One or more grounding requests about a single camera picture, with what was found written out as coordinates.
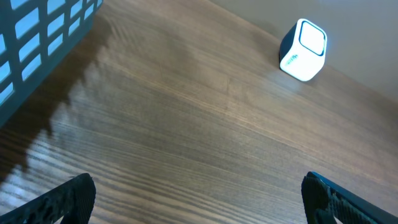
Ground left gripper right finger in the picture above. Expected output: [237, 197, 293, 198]
[301, 172, 397, 224]

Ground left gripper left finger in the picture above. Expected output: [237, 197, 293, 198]
[1, 173, 96, 224]

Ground white barcode scanner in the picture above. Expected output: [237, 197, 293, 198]
[279, 19, 328, 82]

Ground grey plastic shopping basket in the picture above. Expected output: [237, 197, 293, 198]
[1, 0, 104, 124]

